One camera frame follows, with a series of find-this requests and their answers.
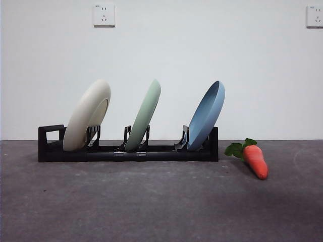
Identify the white wall socket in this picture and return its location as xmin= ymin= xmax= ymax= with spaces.
xmin=93 ymin=4 xmax=116 ymax=28
xmin=305 ymin=5 xmax=323 ymax=29

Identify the black plate rack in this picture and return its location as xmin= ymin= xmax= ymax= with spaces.
xmin=38 ymin=124 xmax=219 ymax=163

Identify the green plate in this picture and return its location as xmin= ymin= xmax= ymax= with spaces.
xmin=124 ymin=79 xmax=162 ymax=153

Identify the orange toy carrot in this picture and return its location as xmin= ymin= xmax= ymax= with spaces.
xmin=224 ymin=138 xmax=270 ymax=180

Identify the cream plate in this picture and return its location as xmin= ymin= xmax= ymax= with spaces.
xmin=63 ymin=79 xmax=112 ymax=152

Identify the blue plate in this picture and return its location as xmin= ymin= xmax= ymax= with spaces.
xmin=187 ymin=80 xmax=226 ymax=151

